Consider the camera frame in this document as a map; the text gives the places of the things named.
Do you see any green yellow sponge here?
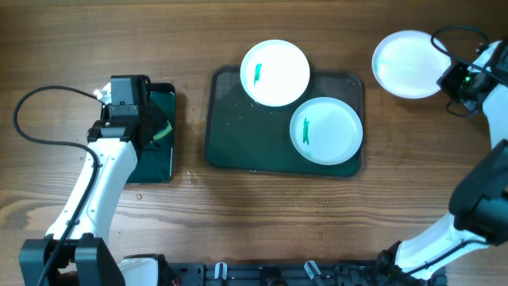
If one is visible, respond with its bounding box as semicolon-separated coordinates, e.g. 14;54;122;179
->
153;121;173;141

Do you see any white plate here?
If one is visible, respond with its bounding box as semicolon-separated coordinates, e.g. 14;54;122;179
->
240;39;310;107
371;30;452;99

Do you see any white plate top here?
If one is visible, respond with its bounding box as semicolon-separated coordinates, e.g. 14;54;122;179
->
240;39;310;107

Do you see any light blue plate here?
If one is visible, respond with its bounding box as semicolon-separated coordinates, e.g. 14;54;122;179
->
289;97;364;165

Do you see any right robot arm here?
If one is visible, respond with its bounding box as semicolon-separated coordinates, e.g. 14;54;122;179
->
372;37;507;285

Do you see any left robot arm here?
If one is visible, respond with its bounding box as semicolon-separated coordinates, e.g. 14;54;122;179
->
19;75;178;285

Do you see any small black water tray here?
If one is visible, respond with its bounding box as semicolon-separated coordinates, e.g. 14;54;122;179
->
127;83;176;184

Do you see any large dark green tray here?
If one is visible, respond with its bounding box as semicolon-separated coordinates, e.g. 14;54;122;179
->
204;65;364;179

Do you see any left black cable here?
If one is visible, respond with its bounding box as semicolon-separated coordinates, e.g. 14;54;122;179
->
12;85;105;286

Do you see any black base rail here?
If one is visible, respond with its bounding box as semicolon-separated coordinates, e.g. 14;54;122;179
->
162;261;448;286

